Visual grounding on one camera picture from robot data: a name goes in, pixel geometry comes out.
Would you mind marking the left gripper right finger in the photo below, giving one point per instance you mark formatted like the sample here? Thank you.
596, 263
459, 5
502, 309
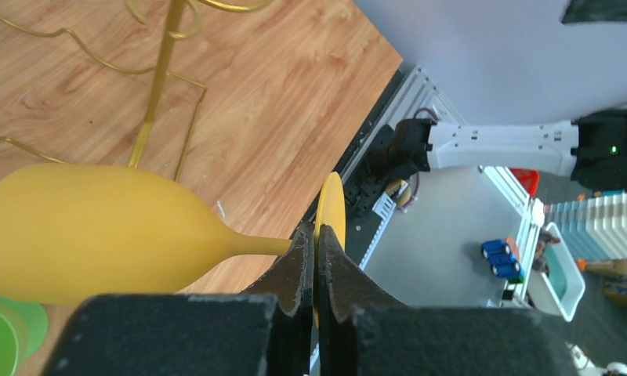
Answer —
363, 330

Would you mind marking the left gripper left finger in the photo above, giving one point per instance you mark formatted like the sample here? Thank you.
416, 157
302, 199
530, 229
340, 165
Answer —
263, 330

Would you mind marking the orange wine glass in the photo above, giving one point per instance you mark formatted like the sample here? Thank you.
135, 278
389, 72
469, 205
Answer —
72, 231

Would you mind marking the green wine glass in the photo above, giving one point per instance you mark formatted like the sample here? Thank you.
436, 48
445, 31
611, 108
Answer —
23, 327

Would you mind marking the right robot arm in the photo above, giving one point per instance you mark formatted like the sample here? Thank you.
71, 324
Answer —
590, 150

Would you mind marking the blue toy car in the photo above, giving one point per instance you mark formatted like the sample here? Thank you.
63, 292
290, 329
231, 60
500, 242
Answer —
503, 256

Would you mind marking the white plastic bin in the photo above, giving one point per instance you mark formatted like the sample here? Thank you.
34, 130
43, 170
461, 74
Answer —
559, 291

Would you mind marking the gold wire glass rack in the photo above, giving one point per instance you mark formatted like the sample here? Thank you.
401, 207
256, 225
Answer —
183, 21

